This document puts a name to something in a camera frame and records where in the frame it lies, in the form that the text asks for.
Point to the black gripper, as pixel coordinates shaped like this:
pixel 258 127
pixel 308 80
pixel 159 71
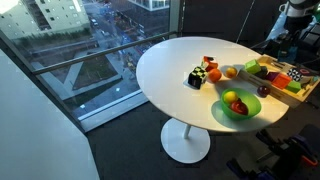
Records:
pixel 298 23

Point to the blue building block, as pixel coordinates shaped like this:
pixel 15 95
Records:
pixel 292 54

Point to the black white patterned block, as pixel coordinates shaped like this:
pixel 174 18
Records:
pixel 295 74

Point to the pink outlined block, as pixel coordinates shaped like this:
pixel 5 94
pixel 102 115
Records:
pixel 305 71

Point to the purple building block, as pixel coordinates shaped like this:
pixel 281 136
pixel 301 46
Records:
pixel 271 76

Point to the orange-red building block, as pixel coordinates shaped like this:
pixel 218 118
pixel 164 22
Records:
pixel 281 81

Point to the light grey building block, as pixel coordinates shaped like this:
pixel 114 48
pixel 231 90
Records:
pixel 305 80

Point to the lime green building block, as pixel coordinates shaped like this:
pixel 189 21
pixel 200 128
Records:
pixel 252 66

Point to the wooden block tray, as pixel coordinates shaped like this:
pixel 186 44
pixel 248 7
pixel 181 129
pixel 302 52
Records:
pixel 253 81

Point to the dark red toy plum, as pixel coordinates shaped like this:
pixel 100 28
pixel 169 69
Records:
pixel 264 90

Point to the orange toy fruit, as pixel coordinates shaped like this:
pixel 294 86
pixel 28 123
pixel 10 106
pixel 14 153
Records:
pixel 231 72

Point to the green plastic bowl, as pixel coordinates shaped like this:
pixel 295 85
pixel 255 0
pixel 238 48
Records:
pixel 250 107

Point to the yellow toy lemon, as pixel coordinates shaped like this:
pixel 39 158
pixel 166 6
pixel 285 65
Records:
pixel 230 97

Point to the red toy apple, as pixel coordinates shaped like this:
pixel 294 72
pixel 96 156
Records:
pixel 239 107

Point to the orange-red round toy fruit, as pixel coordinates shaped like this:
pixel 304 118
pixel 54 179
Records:
pixel 215 75

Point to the red green picture cube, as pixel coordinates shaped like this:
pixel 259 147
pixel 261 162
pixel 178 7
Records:
pixel 209 62

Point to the blue orange clamp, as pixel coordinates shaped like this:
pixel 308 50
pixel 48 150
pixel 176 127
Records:
pixel 300 146

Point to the metal window handrail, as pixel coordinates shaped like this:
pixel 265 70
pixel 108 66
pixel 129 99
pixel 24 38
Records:
pixel 100 53

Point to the white table pedestal base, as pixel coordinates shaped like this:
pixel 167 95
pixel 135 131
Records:
pixel 185 146

